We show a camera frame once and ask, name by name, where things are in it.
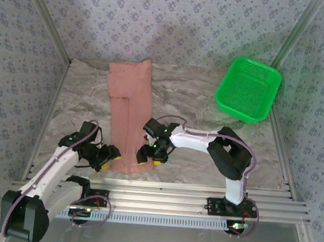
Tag pink t-shirt with pixel print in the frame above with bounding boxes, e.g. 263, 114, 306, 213
99, 56, 164, 176

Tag black controller board with light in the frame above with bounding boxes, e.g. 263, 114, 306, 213
224, 220, 249, 236

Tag green plastic basket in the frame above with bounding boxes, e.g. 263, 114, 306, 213
212, 54, 285, 127

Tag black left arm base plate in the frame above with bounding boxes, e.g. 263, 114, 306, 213
68, 187, 110, 208

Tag aluminium rail frame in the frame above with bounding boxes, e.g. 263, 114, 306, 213
5, 158, 314, 226

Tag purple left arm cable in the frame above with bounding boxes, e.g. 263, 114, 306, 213
1, 112, 119, 230

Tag grey slotted cable duct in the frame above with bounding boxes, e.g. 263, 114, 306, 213
54, 205, 252, 234

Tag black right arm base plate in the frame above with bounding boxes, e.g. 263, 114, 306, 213
206, 196, 259, 220

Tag aluminium corner post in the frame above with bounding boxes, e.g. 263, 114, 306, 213
15, 0, 78, 66
268, 0, 324, 74

